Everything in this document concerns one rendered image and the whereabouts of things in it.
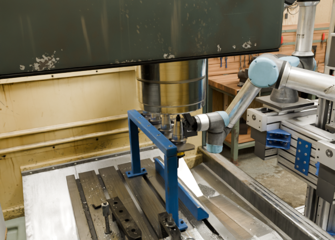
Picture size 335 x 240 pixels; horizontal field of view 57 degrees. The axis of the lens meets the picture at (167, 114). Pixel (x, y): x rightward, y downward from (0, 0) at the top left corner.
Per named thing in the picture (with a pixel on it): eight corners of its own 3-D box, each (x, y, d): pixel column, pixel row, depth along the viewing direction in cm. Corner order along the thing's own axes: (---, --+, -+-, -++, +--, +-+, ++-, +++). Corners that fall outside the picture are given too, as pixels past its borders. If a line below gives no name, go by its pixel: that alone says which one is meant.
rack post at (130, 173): (144, 169, 157) (140, 113, 147) (147, 173, 152) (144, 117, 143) (125, 173, 153) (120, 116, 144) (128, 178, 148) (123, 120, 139)
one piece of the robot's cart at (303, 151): (295, 168, 163) (298, 136, 158) (307, 175, 156) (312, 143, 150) (293, 168, 163) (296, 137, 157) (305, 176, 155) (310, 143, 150)
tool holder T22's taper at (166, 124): (159, 126, 122) (159, 110, 120) (170, 125, 122) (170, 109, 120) (161, 130, 118) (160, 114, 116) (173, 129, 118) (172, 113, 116)
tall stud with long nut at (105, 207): (110, 229, 114) (107, 198, 110) (112, 233, 112) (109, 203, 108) (103, 231, 113) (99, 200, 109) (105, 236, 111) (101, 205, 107)
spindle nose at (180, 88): (130, 100, 78) (127, 51, 74) (190, 93, 82) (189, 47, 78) (147, 120, 63) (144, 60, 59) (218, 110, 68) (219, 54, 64)
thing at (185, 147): (190, 143, 110) (190, 141, 109) (197, 149, 105) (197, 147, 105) (172, 147, 107) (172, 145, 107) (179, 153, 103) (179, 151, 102)
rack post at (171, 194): (181, 219, 118) (180, 148, 109) (188, 228, 113) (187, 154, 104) (157, 227, 115) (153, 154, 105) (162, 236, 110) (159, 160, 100)
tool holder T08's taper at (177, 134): (169, 136, 112) (170, 119, 110) (181, 135, 113) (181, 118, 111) (174, 141, 108) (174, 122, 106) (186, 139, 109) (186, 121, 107)
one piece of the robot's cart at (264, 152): (301, 142, 194) (302, 129, 191) (313, 148, 185) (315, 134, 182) (252, 153, 181) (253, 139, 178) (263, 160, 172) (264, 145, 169)
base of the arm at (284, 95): (285, 94, 183) (286, 78, 180) (304, 101, 170) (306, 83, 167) (264, 98, 178) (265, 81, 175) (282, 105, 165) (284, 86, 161)
